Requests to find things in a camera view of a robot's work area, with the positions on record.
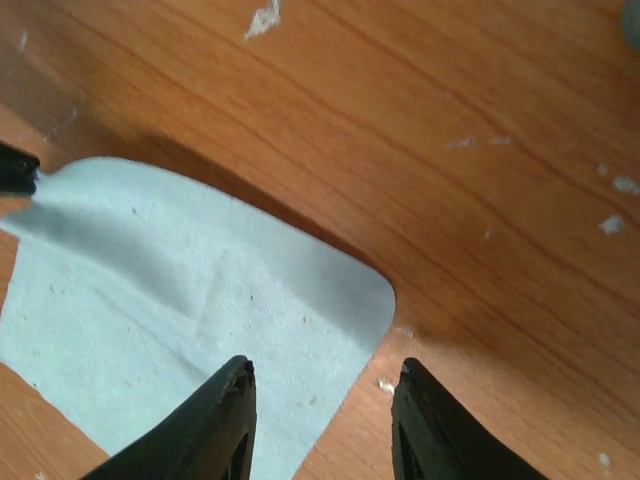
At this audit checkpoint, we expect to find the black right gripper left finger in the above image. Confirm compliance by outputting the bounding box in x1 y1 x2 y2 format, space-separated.
84 355 257 479

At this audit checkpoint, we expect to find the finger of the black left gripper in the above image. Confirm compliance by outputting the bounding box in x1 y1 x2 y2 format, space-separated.
0 142 40 196

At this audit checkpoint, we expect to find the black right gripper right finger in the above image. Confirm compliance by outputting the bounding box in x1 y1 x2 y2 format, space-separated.
391 358 544 479

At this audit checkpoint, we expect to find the light blue cleaning cloth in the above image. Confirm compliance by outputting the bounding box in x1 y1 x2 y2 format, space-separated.
1 157 395 479

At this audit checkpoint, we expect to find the grey green glasses case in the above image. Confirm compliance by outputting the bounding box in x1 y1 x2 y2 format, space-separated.
620 0 640 50

